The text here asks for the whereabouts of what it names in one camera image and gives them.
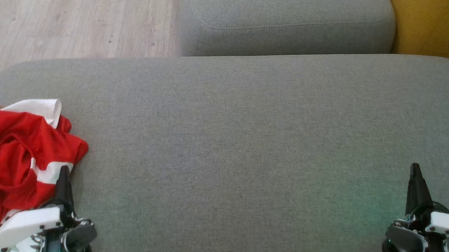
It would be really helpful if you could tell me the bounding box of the small grey sofa seat cushion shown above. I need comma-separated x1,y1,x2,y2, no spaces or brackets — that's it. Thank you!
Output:
172,0,398,71

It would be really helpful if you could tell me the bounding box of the large grey sofa seat cushion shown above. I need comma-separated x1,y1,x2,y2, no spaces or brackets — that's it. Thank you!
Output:
0,26,449,252

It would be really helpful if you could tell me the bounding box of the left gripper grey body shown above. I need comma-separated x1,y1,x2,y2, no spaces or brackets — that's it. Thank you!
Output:
36,202,99,252

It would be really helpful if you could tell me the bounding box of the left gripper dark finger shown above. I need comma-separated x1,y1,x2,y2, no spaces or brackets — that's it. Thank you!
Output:
54,165,76,211

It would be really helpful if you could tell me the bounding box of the red and white jersey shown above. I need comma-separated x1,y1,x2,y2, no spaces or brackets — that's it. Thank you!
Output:
0,95,92,215

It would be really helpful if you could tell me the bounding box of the wide yellow sofa backrest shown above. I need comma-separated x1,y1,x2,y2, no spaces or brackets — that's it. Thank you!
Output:
383,0,449,71

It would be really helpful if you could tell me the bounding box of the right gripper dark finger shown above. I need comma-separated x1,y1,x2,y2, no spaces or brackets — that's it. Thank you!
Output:
405,162,436,218

